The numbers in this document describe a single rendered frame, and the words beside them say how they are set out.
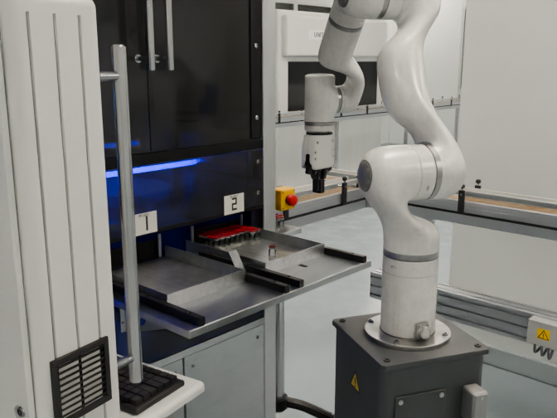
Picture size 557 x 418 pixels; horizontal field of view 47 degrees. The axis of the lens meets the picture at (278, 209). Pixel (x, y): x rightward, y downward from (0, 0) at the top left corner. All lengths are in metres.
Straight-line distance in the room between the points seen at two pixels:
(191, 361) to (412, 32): 1.18
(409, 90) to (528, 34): 1.74
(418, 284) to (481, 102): 1.86
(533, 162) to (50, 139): 2.42
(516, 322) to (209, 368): 1.18
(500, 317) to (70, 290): 1.89
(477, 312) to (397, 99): 1.44
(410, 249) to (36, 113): 0.78
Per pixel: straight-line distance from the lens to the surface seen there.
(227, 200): 1.99
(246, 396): 2.29
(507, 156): 3.13
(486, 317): 2.66
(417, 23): 1.45
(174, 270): 1.83
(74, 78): 1.03
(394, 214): 1.33
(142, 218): 1.80
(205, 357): 2.08
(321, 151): 1.82
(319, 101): 1.79
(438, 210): 2.62
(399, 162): 1.31
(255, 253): 1.97
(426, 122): 1.39
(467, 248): 3.29
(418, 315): 1.42
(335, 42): 1.67
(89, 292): 1.09
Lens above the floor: 1.45
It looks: 13 degrees down
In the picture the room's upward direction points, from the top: straight up
